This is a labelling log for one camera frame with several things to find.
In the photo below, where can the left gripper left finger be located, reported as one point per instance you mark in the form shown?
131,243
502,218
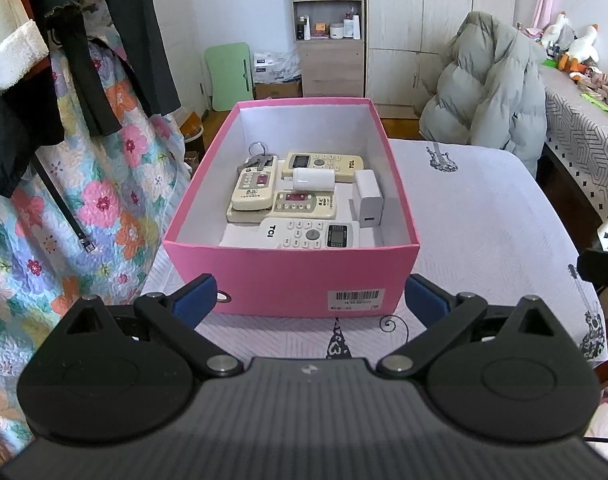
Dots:
175,317

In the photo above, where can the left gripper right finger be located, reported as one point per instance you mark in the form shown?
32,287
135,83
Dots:
447,318

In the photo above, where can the pink cardboard box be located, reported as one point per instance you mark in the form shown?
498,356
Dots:
309,257

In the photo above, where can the white round charger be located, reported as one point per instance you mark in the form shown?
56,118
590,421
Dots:
313,180

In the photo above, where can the white patterned table cloth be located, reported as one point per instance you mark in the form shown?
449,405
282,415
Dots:
484,226

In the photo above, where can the white TCL remote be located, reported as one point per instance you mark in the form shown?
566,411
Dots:
301,234

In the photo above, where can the floral quilt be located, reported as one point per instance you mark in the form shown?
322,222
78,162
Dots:
89,220

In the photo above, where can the white square charger block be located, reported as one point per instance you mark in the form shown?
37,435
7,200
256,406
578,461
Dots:
368,200

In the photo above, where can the cream remote purple buttons upper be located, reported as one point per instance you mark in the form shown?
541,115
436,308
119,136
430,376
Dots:
255,189

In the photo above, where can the cream remote purple buttons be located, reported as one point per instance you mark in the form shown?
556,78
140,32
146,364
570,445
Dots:
290,204
255,189

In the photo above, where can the cream remote purple buttons lower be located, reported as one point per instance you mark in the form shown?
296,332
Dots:
290,204

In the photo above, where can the bunch of keys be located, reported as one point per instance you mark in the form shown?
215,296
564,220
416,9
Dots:
259,157

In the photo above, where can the cream TCL remote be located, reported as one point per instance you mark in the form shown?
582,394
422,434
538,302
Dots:
343,166

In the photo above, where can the grey puffer jacket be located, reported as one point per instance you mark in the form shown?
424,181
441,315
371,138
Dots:
490,93

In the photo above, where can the patterned bed cover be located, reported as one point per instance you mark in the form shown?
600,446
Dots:
577,135

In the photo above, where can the cardboard box on floor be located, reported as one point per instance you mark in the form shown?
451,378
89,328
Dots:
278,90

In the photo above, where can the green folding board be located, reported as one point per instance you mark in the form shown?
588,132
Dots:
230,67

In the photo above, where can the white plastic package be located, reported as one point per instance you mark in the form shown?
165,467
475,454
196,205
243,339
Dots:
271,67

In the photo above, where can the plush toys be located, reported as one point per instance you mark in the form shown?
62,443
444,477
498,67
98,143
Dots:
567,51

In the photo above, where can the wooden wardrobe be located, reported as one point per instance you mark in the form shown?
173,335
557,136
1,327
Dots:
405,40

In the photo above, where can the dark hanging clothes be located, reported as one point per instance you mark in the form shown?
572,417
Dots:
47,48

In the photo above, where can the wooden shelf cabinet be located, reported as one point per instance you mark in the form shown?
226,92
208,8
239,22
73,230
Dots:
330,39

